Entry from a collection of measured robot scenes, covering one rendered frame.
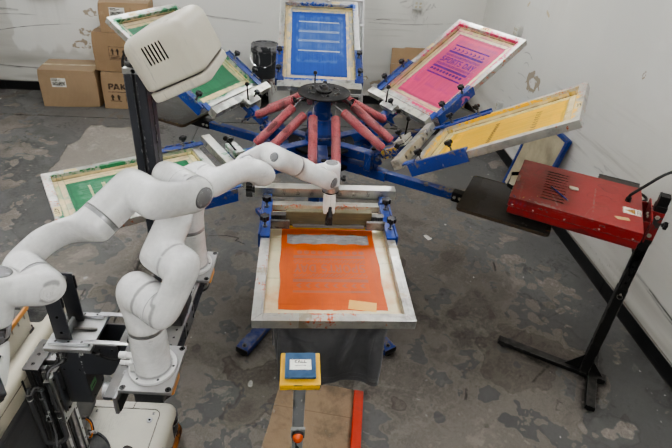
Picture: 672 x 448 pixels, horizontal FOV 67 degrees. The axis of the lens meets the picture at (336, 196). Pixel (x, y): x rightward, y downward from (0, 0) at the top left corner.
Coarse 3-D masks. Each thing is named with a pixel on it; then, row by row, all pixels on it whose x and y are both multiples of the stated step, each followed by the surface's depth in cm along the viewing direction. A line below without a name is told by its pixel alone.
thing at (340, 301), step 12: (372, 240) 225; (372, 252) 218; (372, 264) 211; (372, 276) 204; (372, 288) 198; (336, 300) 191; (348, 300) 191; (360, 300) 192; (372, 300) 192; (384, 300) 193
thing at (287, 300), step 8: (288, 232) 226; (296, 232) 227; (304, 232) 227; (312, 232) 228; (320, 232) 228; (288, 248) 216; (296, 248) 217; (304, 248) 217; (312, 248) 217; (320, 248) 218; (328, 248) 218; (280, 256) 211; (288, 256) 212; (280, 264) 207; (288, 264) 207; (280, 272) 203; (288, 272) 203; (280, 280) 198; (288, 280) 199; (280, 288) 195; (288, 288) 195; (280, 296) 191; (288, 296) 191; (296, 296) 191; (304, 296) 192; (312, 296) 192; (320, 296) 192; (328, 296) 193; (280, 304) 187; (288, 304) 187; (296, 304) 188; (304, 304) 188; (312, 304) 188; (320, 304) 189; (328, 304) 189
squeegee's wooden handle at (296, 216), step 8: (288, 208) 224; (288, 216) 223; (296, 216) 223; (304, 216) 224; (312, 216) 224; (320, 216) 224; (336, 216) 225; (344, 216) 225; (352, 216) 225; (360, 216) 225; (368, 216) 226; (336, 224) 227; (344, 224) 227; (352, 224) 227; (360, 224) 228
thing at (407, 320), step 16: (272, 208) 239; (304, 208) 241; (320, 208) 241; (336, 208) 242; (352, 208) 242; (368, 208) 243; (384, 240) 226; (400, 272) 202; (256, 288) 189; (400, 288) 194; (256, 304) 181; (400, 304) 190; (256, 320) 175; (272, 320) 175; (288, 320) 176; (304, 320) 176; (320, 320) 177; (336, 320) 177; (352, 320) 178; (368, 320) 178; (384, 320) 179; (400, 320) 179; (416, 320) 180
